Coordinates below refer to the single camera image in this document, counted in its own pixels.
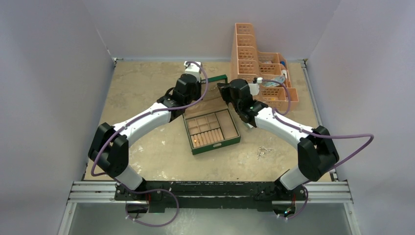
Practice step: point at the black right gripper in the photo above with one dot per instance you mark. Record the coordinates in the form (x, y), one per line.
(224, 89)

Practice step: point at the green jewelry box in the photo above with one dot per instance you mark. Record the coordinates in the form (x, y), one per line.
(209, 124)

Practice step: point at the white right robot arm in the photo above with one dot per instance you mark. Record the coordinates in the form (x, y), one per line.
(317, 153)

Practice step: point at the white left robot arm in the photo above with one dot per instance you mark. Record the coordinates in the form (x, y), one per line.
(109, 149)

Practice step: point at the orange plastic organizer rack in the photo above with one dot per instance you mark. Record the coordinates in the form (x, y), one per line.
(247, 63)

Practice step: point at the clear tape roll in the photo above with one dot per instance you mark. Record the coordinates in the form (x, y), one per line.
(273, 81)

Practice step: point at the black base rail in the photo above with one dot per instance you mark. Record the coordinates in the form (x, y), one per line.
(263, 196)

